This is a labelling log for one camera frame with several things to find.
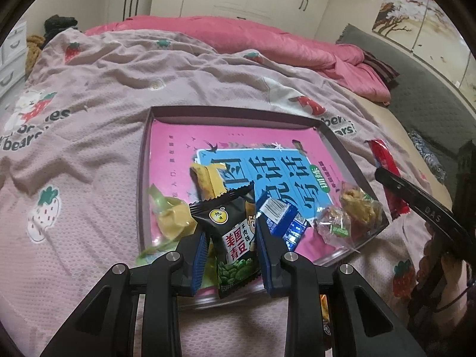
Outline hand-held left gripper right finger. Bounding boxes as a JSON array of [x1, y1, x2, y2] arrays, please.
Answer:
[[255, 217, 426, 357]]

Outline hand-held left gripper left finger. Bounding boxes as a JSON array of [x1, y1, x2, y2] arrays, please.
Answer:
[[39, 231, 207, 357]]

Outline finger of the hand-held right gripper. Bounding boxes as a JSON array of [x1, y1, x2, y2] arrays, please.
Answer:
[[375, 167, 476, 260]]

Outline black snack packet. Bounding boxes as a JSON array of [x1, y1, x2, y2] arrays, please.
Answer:
[[188, 180, 261, 300]]

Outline blue snack packet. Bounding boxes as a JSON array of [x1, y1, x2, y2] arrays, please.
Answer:
[[255, 191, 311, 251]]

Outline green snack packet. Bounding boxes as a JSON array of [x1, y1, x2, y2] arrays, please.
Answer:
[[134, 184, 218, 291]]

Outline clear reddish candy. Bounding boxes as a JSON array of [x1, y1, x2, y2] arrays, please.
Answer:
[[314, 204, 363, 253]]

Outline long yellow snack packet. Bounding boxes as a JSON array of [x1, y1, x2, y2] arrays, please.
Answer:
[[189, 163, 228, 202]]

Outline dark shallow box tray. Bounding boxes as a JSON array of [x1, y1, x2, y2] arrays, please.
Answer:
[[138, 106, 390, 311]]

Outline person's right hand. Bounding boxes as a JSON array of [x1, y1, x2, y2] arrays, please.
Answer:
[[420, 223, 471, 309]]

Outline red snack packet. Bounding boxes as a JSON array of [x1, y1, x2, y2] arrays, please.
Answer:
[[366, 138, 410, 219]]

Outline blue patterned cloth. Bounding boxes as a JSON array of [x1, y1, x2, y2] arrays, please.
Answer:
[[407, 129, 447, 183]]

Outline small yellow wrapped candy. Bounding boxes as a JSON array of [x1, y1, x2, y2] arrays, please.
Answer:
[[339, 182, 384, 227]]

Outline orange snack packet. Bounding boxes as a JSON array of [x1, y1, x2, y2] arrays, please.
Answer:
[[320, 294, 332, 337]]

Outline beige bed sheet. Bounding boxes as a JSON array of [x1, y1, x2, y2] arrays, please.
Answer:
[[350, 89, 462, 201]]

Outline grey blanket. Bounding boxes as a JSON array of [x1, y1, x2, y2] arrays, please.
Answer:
[[335, 24, 476, 157]]

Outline pink picture book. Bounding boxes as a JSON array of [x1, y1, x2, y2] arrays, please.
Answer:
[[148, 119, 376, 302]]

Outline person's dark clothed leg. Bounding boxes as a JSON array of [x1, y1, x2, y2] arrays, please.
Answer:
[[405, 297, 476, 357]]

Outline dark striped pillow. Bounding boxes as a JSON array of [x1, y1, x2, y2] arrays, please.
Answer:
[[361, 50, 400, 82]]

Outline strawberry print blanket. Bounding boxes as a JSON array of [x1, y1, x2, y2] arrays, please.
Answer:
[[0, 30, 428, 357]]

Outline pink quilt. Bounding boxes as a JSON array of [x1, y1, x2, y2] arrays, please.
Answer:
[[84, 15, 402, 107]]

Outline yellow brown cloth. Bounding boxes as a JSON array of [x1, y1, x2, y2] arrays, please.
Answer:
[[25, 34, 47, 73]]

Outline dark clothes pile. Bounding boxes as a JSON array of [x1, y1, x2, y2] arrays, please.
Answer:
[[44, 14, 79, 40]]

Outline white drawer cabinet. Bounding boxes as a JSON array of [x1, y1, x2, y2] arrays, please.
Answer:
[[0, 20, 28, 99]]

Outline black cable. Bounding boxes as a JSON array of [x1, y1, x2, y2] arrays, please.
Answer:
[[435, 278, 476, 311]]

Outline blossom tree wall painting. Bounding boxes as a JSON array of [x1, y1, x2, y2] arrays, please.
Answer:
[[372, 0, 476, 97]]

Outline black hanging straps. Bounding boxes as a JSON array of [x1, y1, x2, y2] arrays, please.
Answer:
[[124, 0, 142, 19]]

